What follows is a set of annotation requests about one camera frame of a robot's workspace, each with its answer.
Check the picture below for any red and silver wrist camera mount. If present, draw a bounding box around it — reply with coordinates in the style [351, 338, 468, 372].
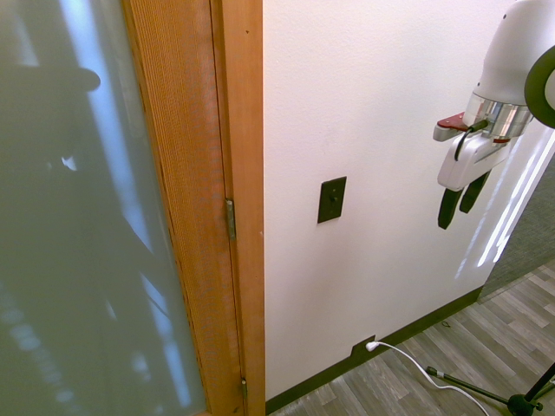
[433, 112, 470, 142]

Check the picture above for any black camera tripod stand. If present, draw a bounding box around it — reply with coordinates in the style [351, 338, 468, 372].
[425, 361, 555, 416]

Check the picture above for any dark wall outlet plate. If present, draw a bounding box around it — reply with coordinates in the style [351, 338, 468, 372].
[349, 333, 377, 360]

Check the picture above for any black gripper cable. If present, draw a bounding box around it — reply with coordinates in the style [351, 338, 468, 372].
[454, 119, 490, 162]

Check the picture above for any dark light switch plate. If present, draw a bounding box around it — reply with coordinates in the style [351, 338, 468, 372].
[317, 176, 348, 224]

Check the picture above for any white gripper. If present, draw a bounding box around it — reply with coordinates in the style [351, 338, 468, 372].
[436, 134, 509, 230]

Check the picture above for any dark baseboard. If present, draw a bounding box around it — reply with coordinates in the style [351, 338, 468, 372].
[264, 285, 484, 416]

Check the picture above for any wooden door with frosted glass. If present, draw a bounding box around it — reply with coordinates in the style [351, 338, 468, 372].
[0, 0, 244, 416]

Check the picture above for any white power cable with plug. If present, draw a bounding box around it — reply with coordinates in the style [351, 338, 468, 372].
[365, 340, 491, 416]

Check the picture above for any wooden door frame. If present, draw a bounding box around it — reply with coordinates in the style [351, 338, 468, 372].
[209, 0, 266, 416]

